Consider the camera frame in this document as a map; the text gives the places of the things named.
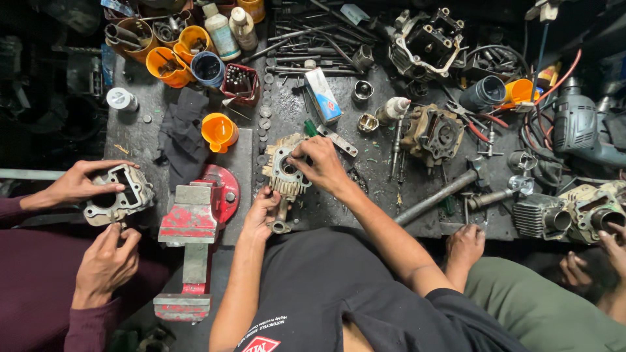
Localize person's left hand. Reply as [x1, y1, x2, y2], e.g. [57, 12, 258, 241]
[242, 186, 283, 242]

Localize person's right hand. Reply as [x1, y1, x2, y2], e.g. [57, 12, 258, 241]
[286, 136, 354, 197]

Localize grey finned cylinder head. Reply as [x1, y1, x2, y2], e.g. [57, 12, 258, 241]
[261, 133, 314, 235]

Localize flat metal bar with holes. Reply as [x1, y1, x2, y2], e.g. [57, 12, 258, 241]
[316, 124, 359, 158]

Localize brass coloured metal socket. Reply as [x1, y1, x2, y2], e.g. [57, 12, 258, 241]
[356, 113, 380, 134]

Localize red bench vise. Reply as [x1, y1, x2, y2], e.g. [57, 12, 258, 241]
[153, 164, 241, 324]

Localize blue and white carton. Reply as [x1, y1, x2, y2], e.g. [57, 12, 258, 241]
[304, 67, 343, 126]

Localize row of round metal discs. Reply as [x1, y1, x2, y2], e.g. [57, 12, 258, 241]
[256, 72, 275, 168]

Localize shiny metal socket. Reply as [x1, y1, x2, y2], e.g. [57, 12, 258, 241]
[350, 80, 375, 103]

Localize small white nozzle bottle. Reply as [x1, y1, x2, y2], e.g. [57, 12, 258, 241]
[375, 97, 412, 127]

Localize orange plastic funnel cup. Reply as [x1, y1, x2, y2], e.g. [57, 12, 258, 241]
[201, 112, 240, 154]

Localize person's black shirt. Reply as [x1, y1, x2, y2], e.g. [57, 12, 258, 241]
[234, 227, 531, 352]

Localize brown dirty cylinder head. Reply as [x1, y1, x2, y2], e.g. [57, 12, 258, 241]
[400, 103, 466, 168]

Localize black cloth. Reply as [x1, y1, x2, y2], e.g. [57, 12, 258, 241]
[156, 87, 212, 192]

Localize red box of bits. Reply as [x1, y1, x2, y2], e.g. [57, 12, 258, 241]
[219, 63, 260, 106]

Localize metal hammer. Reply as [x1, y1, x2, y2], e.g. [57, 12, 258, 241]
[393, 156, 490, 227]

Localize heap of metal hand tools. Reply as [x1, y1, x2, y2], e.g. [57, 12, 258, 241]
[241, 0, 378, 78]

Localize silver cylinder block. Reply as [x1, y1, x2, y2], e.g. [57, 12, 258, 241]
[82, 163, 156, 228]

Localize blue plastic cup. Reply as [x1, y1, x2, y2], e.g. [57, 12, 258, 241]
[190, 51, 226, 89]

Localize beige plastic bottle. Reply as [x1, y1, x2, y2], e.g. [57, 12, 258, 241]
[228, 6, 259, 52]

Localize black and white engine head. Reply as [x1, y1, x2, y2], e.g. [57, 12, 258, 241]
[388, 7, 469, 82]

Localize white bottle with label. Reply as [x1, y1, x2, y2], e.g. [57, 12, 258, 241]
[202, 2, 242, 62]

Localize orange plastic jar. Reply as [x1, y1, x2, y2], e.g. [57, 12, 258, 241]
[237, 0, 266, 24]

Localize metal pipe tool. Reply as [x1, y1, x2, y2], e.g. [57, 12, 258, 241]
[467, 175, 535, 212]

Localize orange cup with parts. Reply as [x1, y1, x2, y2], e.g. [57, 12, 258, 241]
[173, 25, 216, 65]
[145, 46, 196, 89]

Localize white capped canister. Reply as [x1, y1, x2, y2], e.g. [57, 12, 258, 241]
[106, 87, 141, 113]

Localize metal can with parts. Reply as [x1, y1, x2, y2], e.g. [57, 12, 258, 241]
[152, 17, 189, 48]

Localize orange tub with tools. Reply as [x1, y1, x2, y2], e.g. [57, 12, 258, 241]
[104, 18, 160, 65]

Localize grey finned engine cylinder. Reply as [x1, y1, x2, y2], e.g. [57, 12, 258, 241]
[512, 193, 573, 242]

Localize grey electric drill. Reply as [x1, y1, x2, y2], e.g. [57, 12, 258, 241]
[552, 77, 626, 168]

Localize beige engine head with port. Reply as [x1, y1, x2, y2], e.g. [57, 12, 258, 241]
[558, 180, 626, 245]

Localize red handled pliers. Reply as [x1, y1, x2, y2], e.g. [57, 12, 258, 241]
[444, 100, 510, 143]

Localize small metal t-handle tool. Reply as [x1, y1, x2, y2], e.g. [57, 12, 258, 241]
[476, 124, 505, 158]

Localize metal ring clamp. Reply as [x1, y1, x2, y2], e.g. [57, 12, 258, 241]
[507, 150, 539, 173]

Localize red cable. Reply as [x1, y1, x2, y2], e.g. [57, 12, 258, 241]
[522, 48, 583, 150]

